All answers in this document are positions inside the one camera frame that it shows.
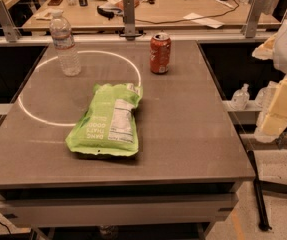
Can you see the middle metal bracket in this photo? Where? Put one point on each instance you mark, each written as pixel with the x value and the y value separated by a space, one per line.
pixel 129 31

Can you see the left metal bracket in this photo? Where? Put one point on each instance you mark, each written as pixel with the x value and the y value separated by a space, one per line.
pixel 10 31

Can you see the black sunglasses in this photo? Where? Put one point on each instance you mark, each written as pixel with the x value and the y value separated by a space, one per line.
pixel 104 13

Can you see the brown phone on desk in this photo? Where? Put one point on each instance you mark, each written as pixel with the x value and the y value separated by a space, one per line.
pixel 54 2

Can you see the clear plastic water bottle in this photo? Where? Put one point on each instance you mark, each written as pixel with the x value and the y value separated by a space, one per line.
pixel 63 41

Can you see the red coke can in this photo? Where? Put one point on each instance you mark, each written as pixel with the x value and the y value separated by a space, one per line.
pixel 160 48

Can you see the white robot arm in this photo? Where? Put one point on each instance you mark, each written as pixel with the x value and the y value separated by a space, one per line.
pixel 280 49

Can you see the white paper sheet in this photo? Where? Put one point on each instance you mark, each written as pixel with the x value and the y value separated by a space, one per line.
pixel 204 21

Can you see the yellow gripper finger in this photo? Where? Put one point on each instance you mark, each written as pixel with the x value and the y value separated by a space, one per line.
pixel 272 120
pixel 265 50

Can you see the right metal bracket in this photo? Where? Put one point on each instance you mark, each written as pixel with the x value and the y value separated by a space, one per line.
pixel 250 27

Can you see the white table drawer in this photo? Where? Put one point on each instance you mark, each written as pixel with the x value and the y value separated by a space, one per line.
pixel 119 211

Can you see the metal bracket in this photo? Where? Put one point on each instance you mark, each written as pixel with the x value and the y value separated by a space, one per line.
pixel 250 27
pixel 129 31
pixel 10 31

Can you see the green snack bag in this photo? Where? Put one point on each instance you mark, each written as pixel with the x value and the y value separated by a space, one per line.
pixel 108 127

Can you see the black pole on floor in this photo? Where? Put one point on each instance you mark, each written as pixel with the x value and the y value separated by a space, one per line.
pixel 263 218

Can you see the small clear sanitizer bottle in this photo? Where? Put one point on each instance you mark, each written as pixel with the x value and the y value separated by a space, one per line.
pixel 240 98

